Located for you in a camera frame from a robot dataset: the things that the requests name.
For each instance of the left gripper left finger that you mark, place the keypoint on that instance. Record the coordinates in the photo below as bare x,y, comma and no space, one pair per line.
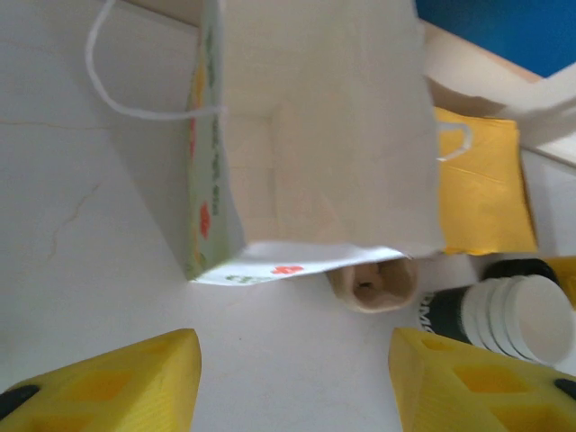
103,387

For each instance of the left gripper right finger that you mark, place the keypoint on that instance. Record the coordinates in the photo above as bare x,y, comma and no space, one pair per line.
477,391

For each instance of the white paper bag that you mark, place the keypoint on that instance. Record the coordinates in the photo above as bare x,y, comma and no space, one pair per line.
324,112

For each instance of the black printed paper cup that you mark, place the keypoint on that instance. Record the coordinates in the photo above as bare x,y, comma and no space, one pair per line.
438,315

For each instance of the green paper cup stack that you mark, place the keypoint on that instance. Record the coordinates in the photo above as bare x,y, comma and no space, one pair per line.
531,319

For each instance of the brown pulp cup carrier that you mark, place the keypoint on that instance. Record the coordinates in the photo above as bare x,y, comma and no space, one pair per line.
373,288

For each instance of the yellow napkin stack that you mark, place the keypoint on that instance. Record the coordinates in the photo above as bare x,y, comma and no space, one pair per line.
486,189

